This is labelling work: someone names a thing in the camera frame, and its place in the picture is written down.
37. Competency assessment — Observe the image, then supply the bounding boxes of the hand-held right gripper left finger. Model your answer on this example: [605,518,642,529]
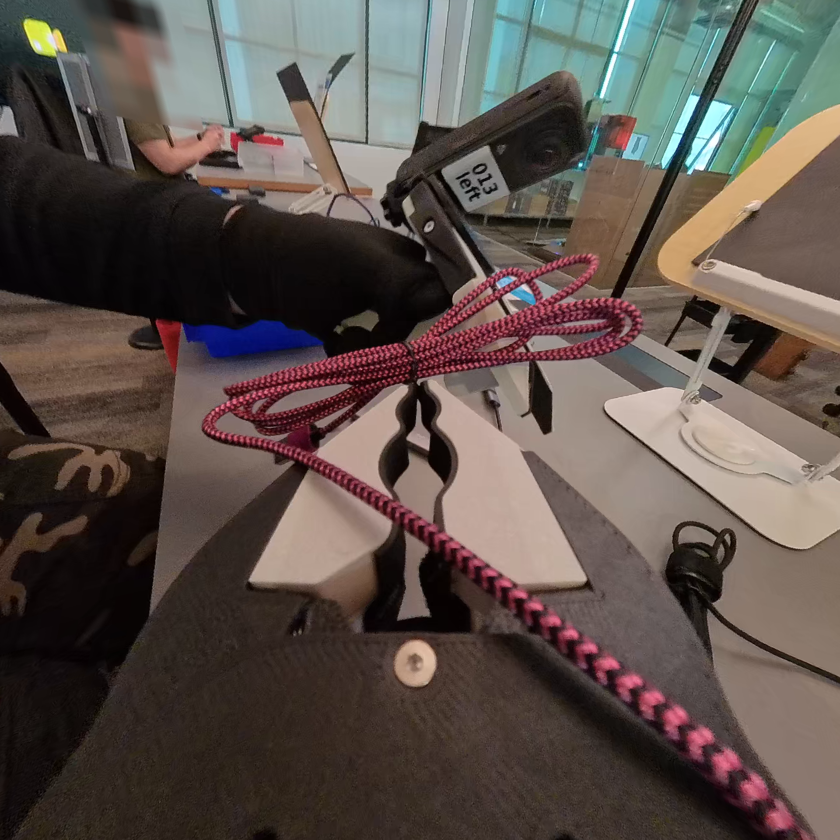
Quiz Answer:
[248,384,418,621]

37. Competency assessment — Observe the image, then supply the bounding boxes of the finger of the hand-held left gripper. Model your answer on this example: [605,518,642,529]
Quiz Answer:
[451,269,555,435]

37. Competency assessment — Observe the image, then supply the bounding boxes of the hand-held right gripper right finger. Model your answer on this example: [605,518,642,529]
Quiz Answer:
[423,381,589,592]

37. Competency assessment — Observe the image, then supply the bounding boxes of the pink braided usb-c cable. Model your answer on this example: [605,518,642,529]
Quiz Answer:
[201,252,815,840]

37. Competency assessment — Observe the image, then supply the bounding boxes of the black usb-c cable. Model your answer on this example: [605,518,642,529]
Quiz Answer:
[665,521,840,688]

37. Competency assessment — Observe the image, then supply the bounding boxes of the blue divided plastic bin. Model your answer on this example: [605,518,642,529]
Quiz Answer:
[182,318,327,359]

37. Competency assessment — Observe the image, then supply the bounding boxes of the person's left hand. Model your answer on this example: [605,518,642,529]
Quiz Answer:
[222,203,455,357]

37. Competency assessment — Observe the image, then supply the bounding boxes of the large cardboard box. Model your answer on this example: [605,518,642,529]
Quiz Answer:
[564,154,732,290]

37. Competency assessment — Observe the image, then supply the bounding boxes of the white adjustable stand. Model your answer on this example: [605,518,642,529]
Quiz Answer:
[604,305,840,551]
[287,184,342,215]

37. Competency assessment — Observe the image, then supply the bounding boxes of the black round-headed light pole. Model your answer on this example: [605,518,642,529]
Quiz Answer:
[610,0,762,301]

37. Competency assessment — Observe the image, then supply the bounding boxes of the black metal cart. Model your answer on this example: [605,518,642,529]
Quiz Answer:
[665,295,798,386]

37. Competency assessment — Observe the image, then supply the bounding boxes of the wooden table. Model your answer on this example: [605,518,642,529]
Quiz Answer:
[196,164,373,198]

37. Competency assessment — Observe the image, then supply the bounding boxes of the red plastic bin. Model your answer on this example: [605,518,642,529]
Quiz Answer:
[156,318,183,374]

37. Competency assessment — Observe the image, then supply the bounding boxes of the clear plastic organiser box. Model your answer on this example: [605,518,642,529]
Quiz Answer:
[235,139,307,177]

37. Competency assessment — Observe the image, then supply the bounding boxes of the camouflage trousers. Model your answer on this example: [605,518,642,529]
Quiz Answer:
[0,430,166,657]

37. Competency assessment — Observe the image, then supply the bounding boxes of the black sign easel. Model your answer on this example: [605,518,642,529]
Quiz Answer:
[0,360,52,439]

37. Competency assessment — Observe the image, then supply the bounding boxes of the black monitor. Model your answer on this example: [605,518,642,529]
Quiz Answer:
[0,0,99,112]

